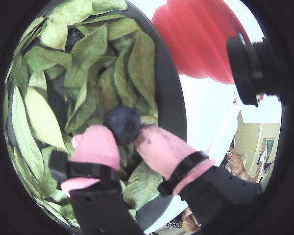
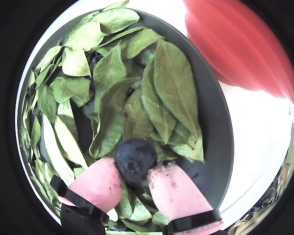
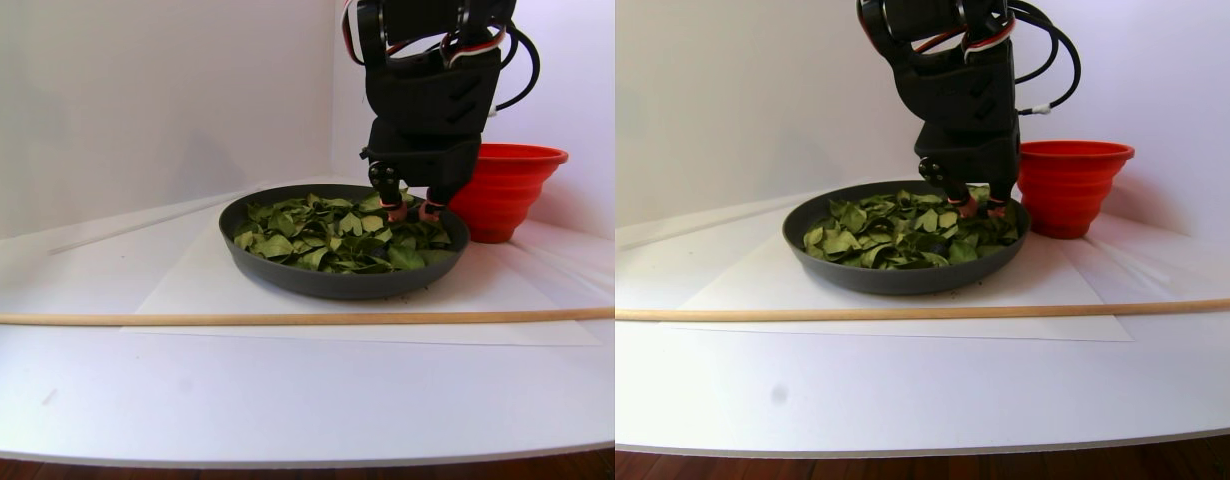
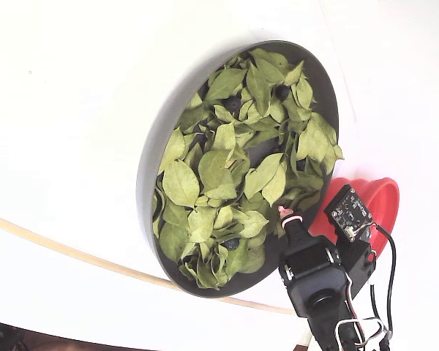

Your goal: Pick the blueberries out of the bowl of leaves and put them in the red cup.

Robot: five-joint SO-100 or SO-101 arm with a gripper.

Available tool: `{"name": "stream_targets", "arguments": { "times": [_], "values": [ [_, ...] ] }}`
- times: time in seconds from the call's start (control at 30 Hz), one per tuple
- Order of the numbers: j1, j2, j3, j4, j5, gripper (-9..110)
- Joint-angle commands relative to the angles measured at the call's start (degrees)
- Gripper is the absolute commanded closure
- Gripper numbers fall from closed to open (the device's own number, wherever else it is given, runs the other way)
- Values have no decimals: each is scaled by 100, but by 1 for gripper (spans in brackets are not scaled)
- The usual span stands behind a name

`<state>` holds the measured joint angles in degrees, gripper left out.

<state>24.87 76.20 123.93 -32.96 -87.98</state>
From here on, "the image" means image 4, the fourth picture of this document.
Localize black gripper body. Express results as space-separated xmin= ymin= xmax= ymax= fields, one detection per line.
xmin=279 ymin=236 xmax=352 ymax=319

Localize pink-tipped gripper finger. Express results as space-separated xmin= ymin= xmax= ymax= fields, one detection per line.
xmin=277 ymin=205 xmax=312 ymax=248

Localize red collapsible silicone cup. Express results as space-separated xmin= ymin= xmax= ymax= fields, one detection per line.
xmin=307 ymin=177 xmax=400 ymax=265

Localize pile of green leaves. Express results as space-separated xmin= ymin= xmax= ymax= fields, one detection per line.
xmin=151 ymin=47 xmax=345 ymax=290

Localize dark grey round bowl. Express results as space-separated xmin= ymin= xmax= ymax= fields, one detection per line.
xmin=135 ymin=39 xmax=340 ymax=299

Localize long wooden dowel rod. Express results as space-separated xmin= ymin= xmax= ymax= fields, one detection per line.
xmin=0 ymin=211 xmax=296 ymax=315

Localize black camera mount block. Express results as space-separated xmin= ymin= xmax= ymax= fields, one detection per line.
xmin=335 ymin=230 xmax=377 ymax=298

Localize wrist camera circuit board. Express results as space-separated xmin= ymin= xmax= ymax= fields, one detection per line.
xmin=323 ymin=185 xmax=374 ymax=243

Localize red white servo wires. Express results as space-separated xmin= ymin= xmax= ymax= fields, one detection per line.
xmin=334 ymin=270 xmax=389 ymax=347

